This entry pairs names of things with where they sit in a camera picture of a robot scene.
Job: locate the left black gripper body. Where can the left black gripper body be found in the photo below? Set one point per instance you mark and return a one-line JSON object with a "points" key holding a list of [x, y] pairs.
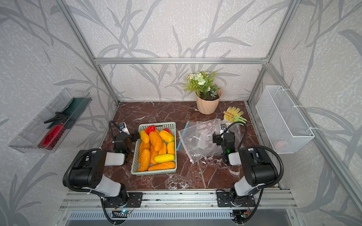
{"points": [[128, 150]]}

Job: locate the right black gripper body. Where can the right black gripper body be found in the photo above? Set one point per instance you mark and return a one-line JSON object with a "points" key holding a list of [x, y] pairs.
{"points": [[217, 138]]}

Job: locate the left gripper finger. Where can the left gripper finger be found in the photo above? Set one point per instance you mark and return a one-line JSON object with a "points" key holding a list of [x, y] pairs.
{"points": [[135, 134], [134, 138]]}

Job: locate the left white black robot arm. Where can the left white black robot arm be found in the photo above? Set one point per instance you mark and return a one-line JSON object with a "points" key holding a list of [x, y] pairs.
{"points": [[86, 171]]}

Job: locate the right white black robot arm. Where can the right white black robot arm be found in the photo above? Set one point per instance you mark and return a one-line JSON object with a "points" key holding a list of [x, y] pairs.
{"points": [[262, 166]]}

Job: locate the red mango top left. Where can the red mango top left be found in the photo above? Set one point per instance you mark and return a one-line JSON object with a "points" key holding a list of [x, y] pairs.
{"points": [[150, 129]]}

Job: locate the large orange mango left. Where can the large orange mango left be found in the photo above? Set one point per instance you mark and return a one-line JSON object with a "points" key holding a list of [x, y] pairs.
{"points": [[145, 160]]}

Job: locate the red orange mango right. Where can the red orange mango right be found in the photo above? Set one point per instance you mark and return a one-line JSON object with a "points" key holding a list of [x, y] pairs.
{"points": [[167, 130]]}

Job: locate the yellow orange mango small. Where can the yellow orange mango small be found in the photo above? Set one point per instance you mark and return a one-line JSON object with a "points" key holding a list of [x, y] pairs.
{"points": [[166, 136]]}

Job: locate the long orange mango front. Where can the long orange mango front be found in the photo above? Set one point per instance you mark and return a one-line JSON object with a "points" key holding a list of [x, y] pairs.
{"points": [[162, 166]]}

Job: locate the green perforated plastic basket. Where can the green perforated plastic basket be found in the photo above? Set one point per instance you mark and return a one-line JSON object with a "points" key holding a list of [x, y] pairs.
{"points": [[155, 152]]}

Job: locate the yellow green garden gloves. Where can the yellow green garden gloves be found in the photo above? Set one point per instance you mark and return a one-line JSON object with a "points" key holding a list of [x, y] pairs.
{"points": [[234, 114]]}

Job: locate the potted artificial plant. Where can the potted artificial plant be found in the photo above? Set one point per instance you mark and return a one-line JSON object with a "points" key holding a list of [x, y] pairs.
{"points": [[208, 94]]}

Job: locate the dark green cloth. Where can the dark green cloth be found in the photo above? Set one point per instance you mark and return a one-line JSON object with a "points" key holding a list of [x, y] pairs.
{"points": [[74, 110]]}

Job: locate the black pruning shears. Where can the black pruning shears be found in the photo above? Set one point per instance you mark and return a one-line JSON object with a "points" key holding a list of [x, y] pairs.
{"points": [[58, 116]]}

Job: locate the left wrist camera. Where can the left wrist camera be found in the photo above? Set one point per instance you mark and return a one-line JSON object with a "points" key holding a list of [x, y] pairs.
{"points": [[122, 127]]}

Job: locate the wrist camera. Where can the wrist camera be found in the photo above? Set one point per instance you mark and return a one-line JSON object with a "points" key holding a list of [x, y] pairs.
{"points": [[122, 127], [223, 127]]}

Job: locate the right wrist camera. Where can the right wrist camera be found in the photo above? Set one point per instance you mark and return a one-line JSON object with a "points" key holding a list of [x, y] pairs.
{"points": [[223, 127]]}

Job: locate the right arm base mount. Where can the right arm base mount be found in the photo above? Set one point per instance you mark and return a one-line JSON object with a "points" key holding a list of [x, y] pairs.
{"points": [[231, 199]]}

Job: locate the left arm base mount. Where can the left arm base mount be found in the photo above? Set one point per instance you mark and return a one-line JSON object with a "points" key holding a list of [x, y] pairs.
{"points": [[131, 200]]}

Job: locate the white wire mesh basket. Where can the white wire mesh basket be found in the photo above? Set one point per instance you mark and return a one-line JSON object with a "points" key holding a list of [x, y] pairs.
{"points": [[285, 127]]}

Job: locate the red handled brush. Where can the red handled brush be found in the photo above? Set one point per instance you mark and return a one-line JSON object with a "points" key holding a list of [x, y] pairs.
{"points": [[52, 137]]}

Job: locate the clear plastic wall tray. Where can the clear plastic wall tray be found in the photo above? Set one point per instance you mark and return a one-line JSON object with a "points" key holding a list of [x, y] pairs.
{"points": [[48, 129]]}

